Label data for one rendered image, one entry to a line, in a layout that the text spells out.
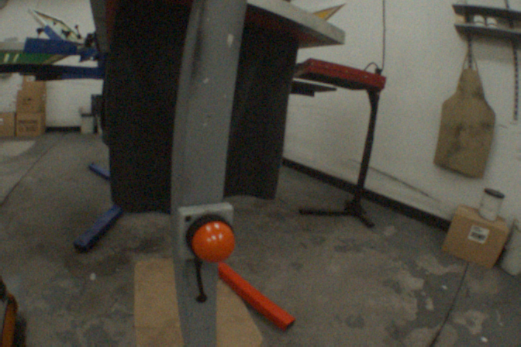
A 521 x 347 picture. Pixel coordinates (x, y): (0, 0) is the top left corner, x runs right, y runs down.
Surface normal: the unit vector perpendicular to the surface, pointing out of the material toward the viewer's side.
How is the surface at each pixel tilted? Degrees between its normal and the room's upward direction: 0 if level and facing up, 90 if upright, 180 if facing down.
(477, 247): 91
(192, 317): 90
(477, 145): 89
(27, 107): 92
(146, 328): 0
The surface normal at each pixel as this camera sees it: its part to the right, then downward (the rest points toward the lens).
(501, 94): -0.82, 0.00
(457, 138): -0.57, 0.06
